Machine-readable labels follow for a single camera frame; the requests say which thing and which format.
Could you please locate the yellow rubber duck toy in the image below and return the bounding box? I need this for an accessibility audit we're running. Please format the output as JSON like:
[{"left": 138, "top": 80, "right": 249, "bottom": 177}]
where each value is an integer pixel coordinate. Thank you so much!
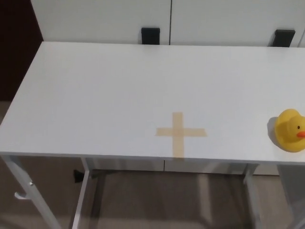
[{"left": 274, "top": 108, "right": 305, "bottom": 153}]

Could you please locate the white inner desk leg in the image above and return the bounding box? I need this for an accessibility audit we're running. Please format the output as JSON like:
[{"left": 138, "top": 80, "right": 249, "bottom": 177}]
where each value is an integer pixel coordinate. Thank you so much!
[
  {"left": 242, "top": 164, "right": 261, "bottom": 229},
  {"left": 70, "top": 157, "right": 95, "bottom": 229}
]

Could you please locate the white slanted desk leg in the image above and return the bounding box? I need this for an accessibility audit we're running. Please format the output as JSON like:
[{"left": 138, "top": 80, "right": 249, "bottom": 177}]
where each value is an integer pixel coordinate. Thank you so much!
[{"left": 1, "top": 155, "right": 63, "bottom": 229}]

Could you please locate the white hook on desk leg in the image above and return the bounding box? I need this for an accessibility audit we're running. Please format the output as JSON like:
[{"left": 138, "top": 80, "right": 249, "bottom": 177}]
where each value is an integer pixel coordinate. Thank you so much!
[{"left": 14, "top": 190, "right": 31, "bottom": 201}]

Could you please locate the short beige tape strip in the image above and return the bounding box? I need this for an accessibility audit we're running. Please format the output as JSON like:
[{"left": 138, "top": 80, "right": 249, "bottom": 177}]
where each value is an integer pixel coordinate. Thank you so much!
[{"left": 155, "top": 127, "right": 208, "bottom": 138}]

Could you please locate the long beige tape strip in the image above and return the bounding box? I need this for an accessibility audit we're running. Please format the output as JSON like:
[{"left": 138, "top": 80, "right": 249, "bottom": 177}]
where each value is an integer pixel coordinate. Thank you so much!
[{"left": 172, "top": 112, "right": 185, "bottom": 159}]

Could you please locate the black floor foot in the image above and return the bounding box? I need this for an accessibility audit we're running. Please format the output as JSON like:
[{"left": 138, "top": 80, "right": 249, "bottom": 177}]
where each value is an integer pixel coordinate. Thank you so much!
[{"left": 73, "top": 169, "right": 83, "bottom": 184}]

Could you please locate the dark maroon panel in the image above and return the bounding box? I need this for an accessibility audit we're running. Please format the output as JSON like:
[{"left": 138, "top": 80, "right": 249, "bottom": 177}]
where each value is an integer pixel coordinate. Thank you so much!
[{"left": 0, "top": 0, "right": 44, "bottom": 102}]

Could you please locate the black partition bracket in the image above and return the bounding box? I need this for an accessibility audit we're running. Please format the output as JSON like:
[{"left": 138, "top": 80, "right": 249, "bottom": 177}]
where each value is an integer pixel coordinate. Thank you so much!
[
  {"left": 141, "top": 27, "right": 161, "bottom": 45},
  {"left": 269, "top": 29, "right": 296, "bottom": 48}
]

